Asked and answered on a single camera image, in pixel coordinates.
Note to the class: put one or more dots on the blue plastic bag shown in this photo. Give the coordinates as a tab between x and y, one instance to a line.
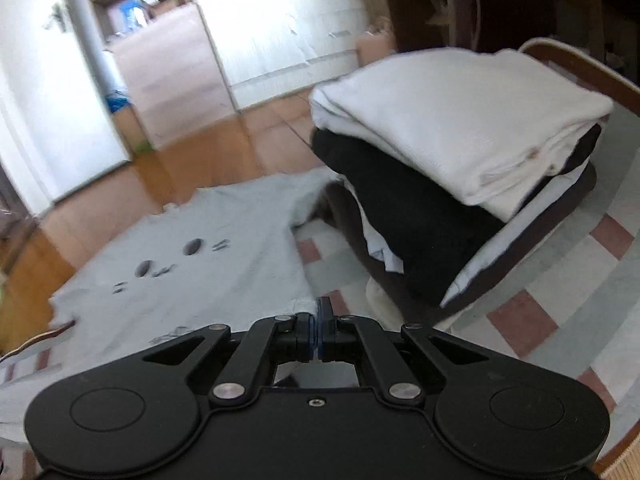
117	101

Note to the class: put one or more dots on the white folded garment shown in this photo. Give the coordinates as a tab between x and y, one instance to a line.
450	115

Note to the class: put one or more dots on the black folded garment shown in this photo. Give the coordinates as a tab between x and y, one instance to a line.
425	215

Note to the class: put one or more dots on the brown curved wooden frame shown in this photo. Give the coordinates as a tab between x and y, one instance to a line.
585	62

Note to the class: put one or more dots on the dark brown folded garment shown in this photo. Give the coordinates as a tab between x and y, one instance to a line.
545	232

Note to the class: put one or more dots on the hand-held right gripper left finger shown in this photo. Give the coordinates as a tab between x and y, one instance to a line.
306	340

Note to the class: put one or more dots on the cardboard box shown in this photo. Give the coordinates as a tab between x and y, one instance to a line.
131	127

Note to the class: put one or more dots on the light grey printed t-shirt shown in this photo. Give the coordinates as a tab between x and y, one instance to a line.
200	280

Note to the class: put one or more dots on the checkered blanket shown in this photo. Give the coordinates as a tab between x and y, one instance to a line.
560	280

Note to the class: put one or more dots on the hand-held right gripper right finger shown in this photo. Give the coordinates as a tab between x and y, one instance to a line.
326	332

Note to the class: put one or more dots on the white drawer cabinet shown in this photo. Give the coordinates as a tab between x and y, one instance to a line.
280	25

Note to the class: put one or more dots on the white door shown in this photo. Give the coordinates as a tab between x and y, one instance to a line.
55	90

